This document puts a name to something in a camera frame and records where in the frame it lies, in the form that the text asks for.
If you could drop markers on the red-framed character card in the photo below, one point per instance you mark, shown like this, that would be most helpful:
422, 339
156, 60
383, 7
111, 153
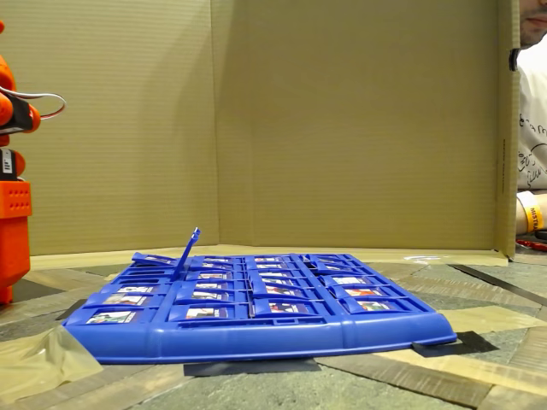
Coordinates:
181, 265
197, 232
151, 259

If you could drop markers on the orange robot base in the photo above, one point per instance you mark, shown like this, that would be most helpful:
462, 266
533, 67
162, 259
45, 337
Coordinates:
15, 239

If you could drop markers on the person's forearm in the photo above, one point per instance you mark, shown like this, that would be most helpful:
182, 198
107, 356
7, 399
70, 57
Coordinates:
520, 220

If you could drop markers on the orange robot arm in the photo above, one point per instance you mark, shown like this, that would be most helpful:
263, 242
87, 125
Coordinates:
19, 115

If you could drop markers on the flip tile Blast Tamer card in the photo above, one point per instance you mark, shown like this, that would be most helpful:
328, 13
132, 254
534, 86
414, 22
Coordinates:
215, 259

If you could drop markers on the flip tile Zap card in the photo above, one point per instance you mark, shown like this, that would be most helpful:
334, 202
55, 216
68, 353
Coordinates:
215, 266

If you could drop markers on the flip tile Eric Eagle card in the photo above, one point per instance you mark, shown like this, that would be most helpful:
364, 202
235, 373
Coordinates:
213, 276

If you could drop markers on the blue cassette with orange label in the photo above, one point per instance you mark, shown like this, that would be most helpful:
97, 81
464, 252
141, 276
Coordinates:
361, 291

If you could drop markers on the blue cassette with colourful label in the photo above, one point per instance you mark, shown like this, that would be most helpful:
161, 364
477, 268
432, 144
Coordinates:
374, 306

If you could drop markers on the flip tile Shadow Ninja card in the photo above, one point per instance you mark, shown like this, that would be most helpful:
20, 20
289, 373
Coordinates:
124, 299

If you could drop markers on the blue guessing game board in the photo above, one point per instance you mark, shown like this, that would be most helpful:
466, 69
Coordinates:
256, 341

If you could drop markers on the long thin black tape line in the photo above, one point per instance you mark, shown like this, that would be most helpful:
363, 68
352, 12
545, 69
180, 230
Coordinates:
500, 284

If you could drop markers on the brown tape patch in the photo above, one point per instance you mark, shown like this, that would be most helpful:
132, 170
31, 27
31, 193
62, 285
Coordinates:
491, 319

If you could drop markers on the yellow wristband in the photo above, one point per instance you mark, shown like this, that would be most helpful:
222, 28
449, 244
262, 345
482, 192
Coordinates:
534, 218

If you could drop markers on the white printed shirt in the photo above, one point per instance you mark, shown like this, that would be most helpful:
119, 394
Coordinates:
532, 107

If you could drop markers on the clear crumpled tape sheet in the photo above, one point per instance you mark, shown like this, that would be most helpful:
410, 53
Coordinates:
42, 367

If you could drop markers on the person's head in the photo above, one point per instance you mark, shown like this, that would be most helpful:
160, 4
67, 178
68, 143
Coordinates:
534, 25

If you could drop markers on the brown cardboard box wall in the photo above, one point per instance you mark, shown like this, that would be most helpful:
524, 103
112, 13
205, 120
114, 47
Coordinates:
342, 128

